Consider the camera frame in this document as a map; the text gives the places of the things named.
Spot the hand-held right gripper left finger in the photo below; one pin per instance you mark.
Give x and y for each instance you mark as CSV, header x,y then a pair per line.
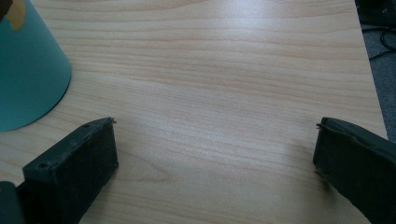
x,y
68,168

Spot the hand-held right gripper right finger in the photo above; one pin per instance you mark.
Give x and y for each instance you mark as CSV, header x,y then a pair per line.
x,y
358,165

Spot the teal paper cup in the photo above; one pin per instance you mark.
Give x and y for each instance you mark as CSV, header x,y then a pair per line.
x,y
29,71

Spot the dark equipment base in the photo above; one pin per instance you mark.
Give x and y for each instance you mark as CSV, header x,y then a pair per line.
x,y
376,12

